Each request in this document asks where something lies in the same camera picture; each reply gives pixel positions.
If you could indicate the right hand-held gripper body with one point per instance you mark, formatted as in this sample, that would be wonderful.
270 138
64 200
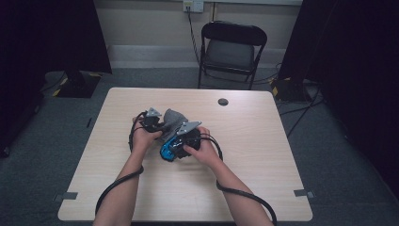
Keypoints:
191 139

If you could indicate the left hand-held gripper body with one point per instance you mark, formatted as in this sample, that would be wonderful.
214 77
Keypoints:
152 122

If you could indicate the grey cloth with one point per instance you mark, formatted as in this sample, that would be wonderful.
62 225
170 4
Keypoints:
174 121

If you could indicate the blue toy car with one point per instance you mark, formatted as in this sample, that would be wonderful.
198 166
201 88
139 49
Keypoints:
167 149

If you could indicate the person's left hand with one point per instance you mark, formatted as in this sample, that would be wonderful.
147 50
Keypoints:
142 139

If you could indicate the person's right hand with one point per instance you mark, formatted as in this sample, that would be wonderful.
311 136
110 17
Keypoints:
207 153

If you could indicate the round black table grommet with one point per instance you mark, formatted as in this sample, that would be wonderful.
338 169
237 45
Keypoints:
223 102

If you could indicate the black stand base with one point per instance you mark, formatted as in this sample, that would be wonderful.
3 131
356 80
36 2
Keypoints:
290 91
78 88

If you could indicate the black folding chair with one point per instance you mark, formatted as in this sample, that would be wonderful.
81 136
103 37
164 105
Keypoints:
233 55

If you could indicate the grey tape strip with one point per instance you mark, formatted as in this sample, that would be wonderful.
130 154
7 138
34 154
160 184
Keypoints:
67 196
302 193

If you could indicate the black curtain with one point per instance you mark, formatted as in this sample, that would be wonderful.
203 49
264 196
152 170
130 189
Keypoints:
47 37
360 62

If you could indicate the white wall outlet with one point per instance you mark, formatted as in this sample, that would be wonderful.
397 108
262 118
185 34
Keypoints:
197 5

